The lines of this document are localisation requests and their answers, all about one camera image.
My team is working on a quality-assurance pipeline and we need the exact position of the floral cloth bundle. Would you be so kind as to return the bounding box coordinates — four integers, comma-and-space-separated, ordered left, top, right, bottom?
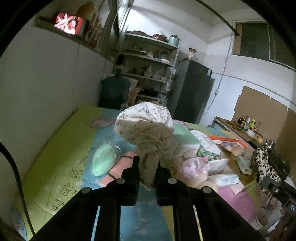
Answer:
114, 101, 174, 190

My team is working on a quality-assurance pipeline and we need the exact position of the glass jar on refrigerator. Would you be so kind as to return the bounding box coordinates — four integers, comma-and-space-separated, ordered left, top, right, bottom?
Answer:
187, 48, 197, 60

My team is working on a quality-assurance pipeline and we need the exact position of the metal kitchen shelf rack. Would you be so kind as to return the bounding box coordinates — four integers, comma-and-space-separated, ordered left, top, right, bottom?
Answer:
119, 31, 180, 105

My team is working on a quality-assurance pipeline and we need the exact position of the kitchen counter with bottles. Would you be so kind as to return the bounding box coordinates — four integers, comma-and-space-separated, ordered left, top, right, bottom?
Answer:
212, 116, 275, 149

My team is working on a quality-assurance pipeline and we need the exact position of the dark grey refrigerator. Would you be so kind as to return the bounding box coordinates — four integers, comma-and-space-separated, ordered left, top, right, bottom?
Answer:
166, 60, 214, 123

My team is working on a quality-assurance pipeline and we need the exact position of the leopard print soft item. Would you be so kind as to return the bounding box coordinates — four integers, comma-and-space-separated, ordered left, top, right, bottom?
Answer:
250, 148, 281, 184

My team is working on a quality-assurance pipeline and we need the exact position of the blue water jug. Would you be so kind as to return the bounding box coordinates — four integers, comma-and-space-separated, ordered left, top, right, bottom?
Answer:
98, 69, 131, 110

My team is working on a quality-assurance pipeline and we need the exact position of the green white tissue pack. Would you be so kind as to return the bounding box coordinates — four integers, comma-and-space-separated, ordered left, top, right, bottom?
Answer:
190, 129, 229, 175

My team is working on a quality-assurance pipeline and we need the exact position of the brown cardboard wall panel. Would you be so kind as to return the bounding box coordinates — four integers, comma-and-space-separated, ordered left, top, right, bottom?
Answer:
232, 86, 296, 164

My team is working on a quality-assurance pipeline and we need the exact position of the pink plush toy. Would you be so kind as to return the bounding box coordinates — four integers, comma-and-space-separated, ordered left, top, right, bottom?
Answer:
176, 150, 208, 188

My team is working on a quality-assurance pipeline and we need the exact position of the black cable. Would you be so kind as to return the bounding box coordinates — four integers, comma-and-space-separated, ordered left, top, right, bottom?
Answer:
0, 142, 35, 236

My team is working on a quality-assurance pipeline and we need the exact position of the dark window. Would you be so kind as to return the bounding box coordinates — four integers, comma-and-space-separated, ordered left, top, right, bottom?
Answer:
233, 22, 295, 70

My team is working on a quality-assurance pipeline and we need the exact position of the colourful foam play mat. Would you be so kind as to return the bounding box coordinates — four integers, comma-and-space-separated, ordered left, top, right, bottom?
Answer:
14, 107, 262, 240

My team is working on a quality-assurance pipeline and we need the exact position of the green white cardboard box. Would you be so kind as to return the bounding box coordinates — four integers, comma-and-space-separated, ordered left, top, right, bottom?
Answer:
173, 122, 201, 158

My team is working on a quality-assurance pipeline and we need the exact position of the green item in clear bag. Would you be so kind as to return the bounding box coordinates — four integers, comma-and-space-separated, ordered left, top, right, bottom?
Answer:
91, 138, 121, 177

